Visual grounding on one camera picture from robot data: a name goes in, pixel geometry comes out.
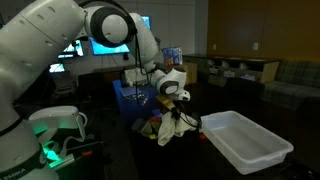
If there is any plaid sofa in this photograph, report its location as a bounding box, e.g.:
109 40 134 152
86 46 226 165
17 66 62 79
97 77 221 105
262 60 320 110

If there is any orange handled tool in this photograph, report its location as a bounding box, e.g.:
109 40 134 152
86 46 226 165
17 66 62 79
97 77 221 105
53 149 94 171

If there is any right wall monitor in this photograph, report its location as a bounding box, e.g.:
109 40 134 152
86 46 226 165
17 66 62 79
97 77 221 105
88 13 153 55

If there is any wooden shelf cabinet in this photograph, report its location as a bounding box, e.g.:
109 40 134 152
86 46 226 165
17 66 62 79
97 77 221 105
183 54 280 87

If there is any cardboard box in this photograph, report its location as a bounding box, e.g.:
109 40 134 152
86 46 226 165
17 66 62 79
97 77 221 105
183 63 197 84

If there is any orange toy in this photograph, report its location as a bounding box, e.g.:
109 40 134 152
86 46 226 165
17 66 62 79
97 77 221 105
198 133 207 141

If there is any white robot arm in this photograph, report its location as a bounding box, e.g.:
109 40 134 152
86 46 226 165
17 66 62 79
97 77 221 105
0 0 190 180

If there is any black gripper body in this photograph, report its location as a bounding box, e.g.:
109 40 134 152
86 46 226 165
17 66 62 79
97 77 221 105
170 106 187 122

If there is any clear plastic bin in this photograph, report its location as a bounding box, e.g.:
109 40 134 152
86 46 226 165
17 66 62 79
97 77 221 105
201 111 294 175

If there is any left wall monitor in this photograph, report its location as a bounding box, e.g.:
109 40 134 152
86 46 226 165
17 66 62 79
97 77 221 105
58 40 84 59

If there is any brown plush toy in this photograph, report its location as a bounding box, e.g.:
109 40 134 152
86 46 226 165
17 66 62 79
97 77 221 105
140 121 160 139

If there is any small laptop screen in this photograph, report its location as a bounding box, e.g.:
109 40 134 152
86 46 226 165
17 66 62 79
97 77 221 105
49 63 65 73

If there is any white box on desk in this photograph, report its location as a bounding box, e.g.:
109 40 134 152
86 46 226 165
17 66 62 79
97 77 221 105
125 68 148 85

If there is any blue white product box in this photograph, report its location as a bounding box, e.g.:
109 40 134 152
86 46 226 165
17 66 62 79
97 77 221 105
162 47 182 66

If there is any white towel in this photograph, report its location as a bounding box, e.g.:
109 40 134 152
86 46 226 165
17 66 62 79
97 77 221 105
158 111 198 146

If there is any wall monitor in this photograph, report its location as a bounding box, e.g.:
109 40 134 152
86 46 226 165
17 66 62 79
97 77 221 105
58 40 84 59
88 13 153 55

